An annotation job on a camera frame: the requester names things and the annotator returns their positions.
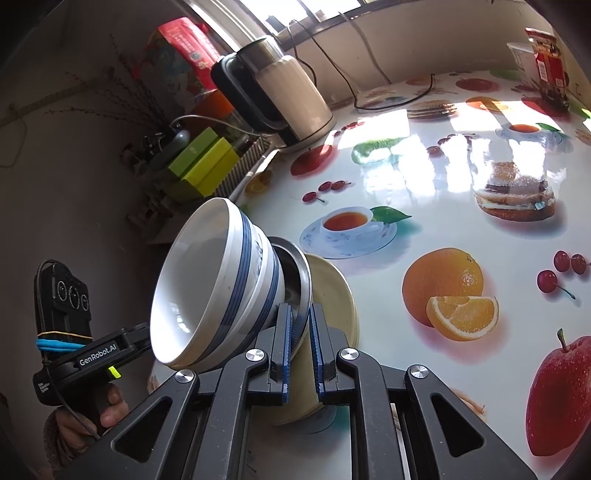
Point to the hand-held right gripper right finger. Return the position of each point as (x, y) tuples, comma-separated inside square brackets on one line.
[(316, 350)]

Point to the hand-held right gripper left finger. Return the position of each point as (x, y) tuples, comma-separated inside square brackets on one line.
[(285, 350)]

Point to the yellow plate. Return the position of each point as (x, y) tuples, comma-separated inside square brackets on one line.
[(332, 300)]

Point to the white bowl blue leaf print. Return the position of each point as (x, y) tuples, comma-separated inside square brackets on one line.
[(270, 286)]

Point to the stainless steel bowl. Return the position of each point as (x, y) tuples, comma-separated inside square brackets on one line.
[(295, 277)]

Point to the white bowl blue double stripe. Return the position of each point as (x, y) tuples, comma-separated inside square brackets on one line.
[(194, 286)]

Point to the person's left hand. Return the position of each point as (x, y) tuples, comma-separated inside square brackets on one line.
[(115, 408)]

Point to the grey ribbed basket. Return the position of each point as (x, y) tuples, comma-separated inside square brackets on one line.
[(240, 170)]

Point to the green box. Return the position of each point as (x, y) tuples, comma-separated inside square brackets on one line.
[(212, 166), (191, 152)]

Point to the grey rounded gadget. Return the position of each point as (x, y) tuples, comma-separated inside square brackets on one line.
[(178, 143)]

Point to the dry twig bundle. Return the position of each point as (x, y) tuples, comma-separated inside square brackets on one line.
[(124, 101)]

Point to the white electric kettle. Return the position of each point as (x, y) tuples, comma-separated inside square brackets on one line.
[(295, 97)]

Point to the orange box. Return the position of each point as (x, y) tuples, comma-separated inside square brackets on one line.
[(214, 106)]

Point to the red package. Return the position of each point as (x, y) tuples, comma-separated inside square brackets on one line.
[(180, 50)]

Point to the barred window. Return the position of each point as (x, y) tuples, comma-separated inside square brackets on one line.
[(286, 11)]

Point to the white plastic tub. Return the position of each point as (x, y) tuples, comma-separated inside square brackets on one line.
[(524, 64)]

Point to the glass jar red label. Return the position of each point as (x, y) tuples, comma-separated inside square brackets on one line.
[(549, 69)]

